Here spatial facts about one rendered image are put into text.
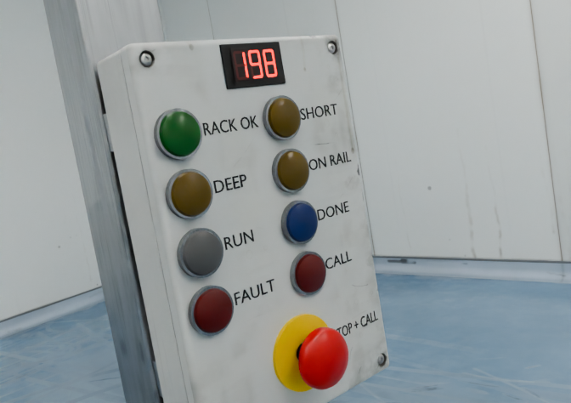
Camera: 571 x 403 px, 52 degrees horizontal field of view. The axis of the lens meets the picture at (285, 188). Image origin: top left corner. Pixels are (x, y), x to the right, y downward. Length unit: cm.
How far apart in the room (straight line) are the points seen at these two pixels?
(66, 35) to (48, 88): 411
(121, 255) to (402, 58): 328
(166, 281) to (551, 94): 301
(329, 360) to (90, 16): 27
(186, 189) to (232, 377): 12
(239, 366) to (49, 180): 411
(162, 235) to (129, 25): 15
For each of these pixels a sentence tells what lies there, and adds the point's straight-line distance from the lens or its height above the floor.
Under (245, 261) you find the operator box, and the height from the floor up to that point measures 94.
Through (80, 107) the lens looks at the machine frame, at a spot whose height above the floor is 106.
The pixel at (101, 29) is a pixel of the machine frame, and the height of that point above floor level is 111.
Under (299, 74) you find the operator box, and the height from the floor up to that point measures 106.
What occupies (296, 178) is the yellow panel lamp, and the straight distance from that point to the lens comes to 39.
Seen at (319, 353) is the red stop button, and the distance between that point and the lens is 39.
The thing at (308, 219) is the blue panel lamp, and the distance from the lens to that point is 40.
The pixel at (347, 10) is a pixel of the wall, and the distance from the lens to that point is 384.
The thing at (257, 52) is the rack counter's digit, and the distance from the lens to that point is 39.
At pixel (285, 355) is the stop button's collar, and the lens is 41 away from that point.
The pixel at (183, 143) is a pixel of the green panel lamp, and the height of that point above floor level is 102.
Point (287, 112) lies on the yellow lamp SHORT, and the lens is 39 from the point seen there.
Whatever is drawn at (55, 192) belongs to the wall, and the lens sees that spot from 447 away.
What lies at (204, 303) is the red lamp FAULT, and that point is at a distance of 36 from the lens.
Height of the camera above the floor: 102
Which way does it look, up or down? 6 degrees down
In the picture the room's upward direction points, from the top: 10 degrees counter-clockwise
